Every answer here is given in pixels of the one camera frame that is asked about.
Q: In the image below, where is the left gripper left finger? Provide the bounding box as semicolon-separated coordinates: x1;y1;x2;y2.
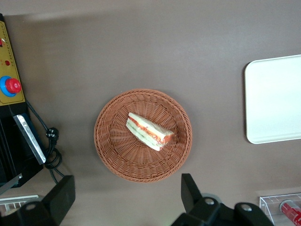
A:
0;175;76;226

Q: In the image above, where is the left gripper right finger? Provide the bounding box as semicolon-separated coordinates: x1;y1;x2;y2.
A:
173;173;235;226

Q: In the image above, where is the triangular white sandwich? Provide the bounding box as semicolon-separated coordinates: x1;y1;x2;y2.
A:
126;112;175;152

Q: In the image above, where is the white slatted tray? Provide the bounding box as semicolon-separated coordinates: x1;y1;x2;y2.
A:
0;194;40;216

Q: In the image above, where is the round brown wicker basket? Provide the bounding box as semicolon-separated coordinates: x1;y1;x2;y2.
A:
94;89;193;183

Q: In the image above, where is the cream plastic serving tray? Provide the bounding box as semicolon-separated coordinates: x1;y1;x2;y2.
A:
244;54;301;145

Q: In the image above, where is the clear acrylic bottle rack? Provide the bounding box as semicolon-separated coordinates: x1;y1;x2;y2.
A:
259;192;301;226

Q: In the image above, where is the red cola bottle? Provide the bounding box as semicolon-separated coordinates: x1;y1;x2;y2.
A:
279;199;301;221

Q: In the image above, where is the black sealing machine yellow panel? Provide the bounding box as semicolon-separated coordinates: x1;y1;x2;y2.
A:
0;13;47;196

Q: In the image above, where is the black power cable with plug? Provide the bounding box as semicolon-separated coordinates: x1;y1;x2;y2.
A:
25;100;65;184

